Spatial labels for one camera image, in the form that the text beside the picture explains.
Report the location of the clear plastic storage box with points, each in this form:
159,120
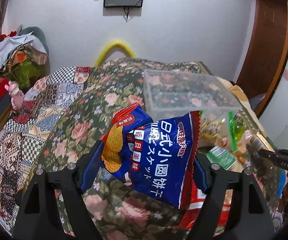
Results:
174,93

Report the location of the green floral bedspread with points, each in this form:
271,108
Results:
70,195

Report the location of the patchwork quilt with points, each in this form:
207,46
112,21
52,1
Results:
24,135

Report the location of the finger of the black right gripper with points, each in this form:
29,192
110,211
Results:
278,158

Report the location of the red white snack bag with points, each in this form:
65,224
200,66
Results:
195,209

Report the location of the pile of clothes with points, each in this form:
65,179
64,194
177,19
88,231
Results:
24,56

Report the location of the yellow curved foam tube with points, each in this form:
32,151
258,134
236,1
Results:
112,46

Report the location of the pink plush toy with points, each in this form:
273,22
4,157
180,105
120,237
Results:
17,96

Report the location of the green snack packet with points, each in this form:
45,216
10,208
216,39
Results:
222,157

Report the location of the brown wooden door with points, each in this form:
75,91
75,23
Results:
267,52

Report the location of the blue biscuit bag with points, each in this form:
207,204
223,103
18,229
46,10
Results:
155,157

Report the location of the brown biscuit clear packet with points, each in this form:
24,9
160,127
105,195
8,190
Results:
257,141

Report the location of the green-edged clear cake bag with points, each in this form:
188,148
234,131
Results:
218,131

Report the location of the green jelly cup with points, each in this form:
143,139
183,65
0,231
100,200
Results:
238,128

